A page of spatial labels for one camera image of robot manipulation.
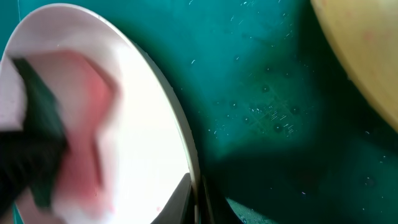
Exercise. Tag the white plate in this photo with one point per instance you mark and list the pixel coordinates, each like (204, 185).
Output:
(148, 139)

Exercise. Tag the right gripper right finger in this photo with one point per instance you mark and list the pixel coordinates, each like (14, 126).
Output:
(214, 207)

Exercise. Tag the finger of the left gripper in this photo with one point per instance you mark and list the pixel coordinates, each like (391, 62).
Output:
(29, 160)

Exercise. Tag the yellow-green plate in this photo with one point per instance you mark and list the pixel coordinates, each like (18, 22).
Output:
(363, 36)

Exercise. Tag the green pink sponge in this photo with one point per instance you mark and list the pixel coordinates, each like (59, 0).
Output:
(68, 95)

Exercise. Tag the teal plastic tray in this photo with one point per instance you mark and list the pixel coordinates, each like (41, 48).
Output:
(280, 129)

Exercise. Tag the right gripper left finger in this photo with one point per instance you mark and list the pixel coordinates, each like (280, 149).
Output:
(180, 208)

